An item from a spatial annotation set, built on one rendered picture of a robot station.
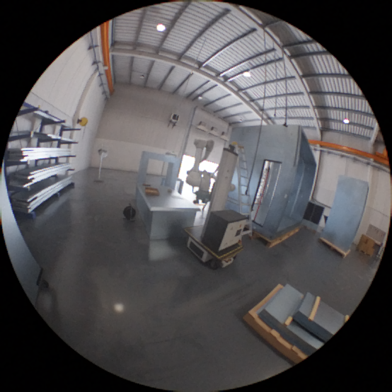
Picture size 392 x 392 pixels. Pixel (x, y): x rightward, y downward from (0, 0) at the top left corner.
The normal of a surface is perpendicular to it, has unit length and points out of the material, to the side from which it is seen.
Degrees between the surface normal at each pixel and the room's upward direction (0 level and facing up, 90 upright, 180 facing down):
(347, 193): 90
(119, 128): 90
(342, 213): 90
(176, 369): 0
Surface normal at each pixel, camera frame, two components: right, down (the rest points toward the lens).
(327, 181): -0.84, -0.08
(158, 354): 0.22, -0.95
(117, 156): 0.48, 0.30
